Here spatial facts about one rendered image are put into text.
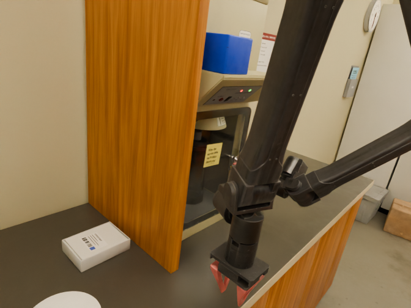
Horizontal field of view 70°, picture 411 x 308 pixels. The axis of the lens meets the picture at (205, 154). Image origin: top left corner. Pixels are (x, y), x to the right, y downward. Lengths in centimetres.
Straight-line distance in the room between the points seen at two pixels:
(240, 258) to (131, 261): 46
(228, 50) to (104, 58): 41
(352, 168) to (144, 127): 56
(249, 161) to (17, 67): 78
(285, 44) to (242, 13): 55
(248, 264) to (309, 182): 34
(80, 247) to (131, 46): 59
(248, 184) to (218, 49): 38
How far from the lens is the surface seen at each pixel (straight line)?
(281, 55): 40
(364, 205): 354
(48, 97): 108
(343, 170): 84
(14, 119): 107
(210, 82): 75
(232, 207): 51
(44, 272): 96
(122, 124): 92
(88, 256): 93
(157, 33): 77
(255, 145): 45
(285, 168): 91
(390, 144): 85
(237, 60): 77
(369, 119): 379
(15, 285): 95
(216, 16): 85
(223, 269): 60
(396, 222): 359
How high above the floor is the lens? 157
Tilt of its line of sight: 20 degrees down
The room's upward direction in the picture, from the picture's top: 8 degrees clockwise
